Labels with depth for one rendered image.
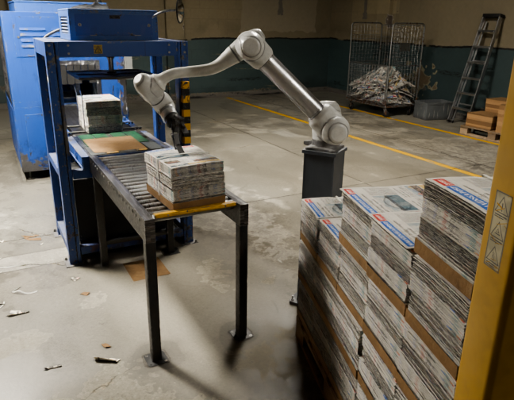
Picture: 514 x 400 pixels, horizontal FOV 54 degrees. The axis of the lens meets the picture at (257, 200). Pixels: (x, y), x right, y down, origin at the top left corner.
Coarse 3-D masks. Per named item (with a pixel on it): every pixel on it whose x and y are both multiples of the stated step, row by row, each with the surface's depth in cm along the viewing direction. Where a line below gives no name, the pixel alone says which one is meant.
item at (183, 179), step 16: (160, 160) 252; (176, 160) 252; (192, 160) 252; (208, 160) 252; (160, 176) 255; (176, 176) 243; (192, 176) 246; (208, 176) 251; (176, 192) 244; (192, 192) 249; (208, 192) 254; (224, 192) 259
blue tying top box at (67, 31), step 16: (64, 16) 342; (80, 16) 332; (96, 16) 336; (112, 16) 341; (128, 16) 346; (144, 16) 351; (64, 32) 356; (80, 32) 335; (96, 32) 339; (112, 32) 344; (128, 32) 349; (144, 32) 354
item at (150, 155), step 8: (144, 152) 270; (152, 152) 267; (160, 152) 266; (168, 152) 267; (176, 152) 267; (144, 160) 271; (152, 160) 260; (152, 168) 263; (152, 176) 267; (152, 184) 269
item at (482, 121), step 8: (488, 104) 827; (496, 104) 814; (504, 104) 767; (472, 112) 815; (480, 112) 818; (488, 112) 819; (496, 112) 817; (472, 120) 810; (480, 120) 798; (488, 120) 786; (496, 120) 784; (464, 128) 825; (472, 128) 812; (480, 128) 800; (488, 128) 789; (496, 128) 776; (472, 136) 814; (480, 136) 807; (488, 136) 789; (496, 136) 778
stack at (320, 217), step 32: (320, 224) 234; (320, 256) 236; (320, 288) 238; (352, 288) 199; (320, 320) 241; (352, 320) 199; (384, 320) 172; (320, 352) 243; (352, 352) 202; (320, 384) 248; (352, 384) 203; (384, 384) 174
